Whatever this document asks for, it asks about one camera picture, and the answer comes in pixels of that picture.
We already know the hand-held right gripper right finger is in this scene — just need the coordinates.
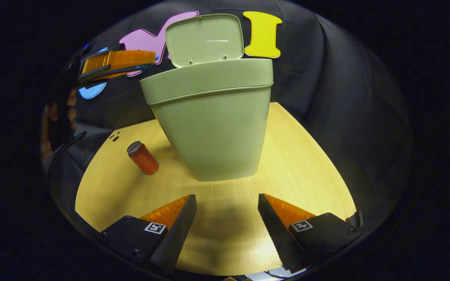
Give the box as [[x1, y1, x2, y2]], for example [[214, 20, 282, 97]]
[[258, 193, 356, 274]]

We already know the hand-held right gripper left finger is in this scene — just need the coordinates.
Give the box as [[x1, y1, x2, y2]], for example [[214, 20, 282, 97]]
[[99, 194, 198, 274]]

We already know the blue paper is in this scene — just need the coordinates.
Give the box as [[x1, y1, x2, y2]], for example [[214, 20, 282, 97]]
[[135, 55, 160, 71]]

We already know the red pop can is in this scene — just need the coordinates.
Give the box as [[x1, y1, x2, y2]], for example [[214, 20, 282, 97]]
[[127, 141, 160, 176]]

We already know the pale green garbage bin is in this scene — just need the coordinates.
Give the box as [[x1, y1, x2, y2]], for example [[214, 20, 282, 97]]
[[139, 14, 274, 182]]

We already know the wooden desktop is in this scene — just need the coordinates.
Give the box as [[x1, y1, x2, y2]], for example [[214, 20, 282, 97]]
[[75, 102, 357, 276]]

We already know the black backdrop cloth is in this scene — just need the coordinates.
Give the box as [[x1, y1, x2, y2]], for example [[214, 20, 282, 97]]
[[39, 0, 413, 235]]

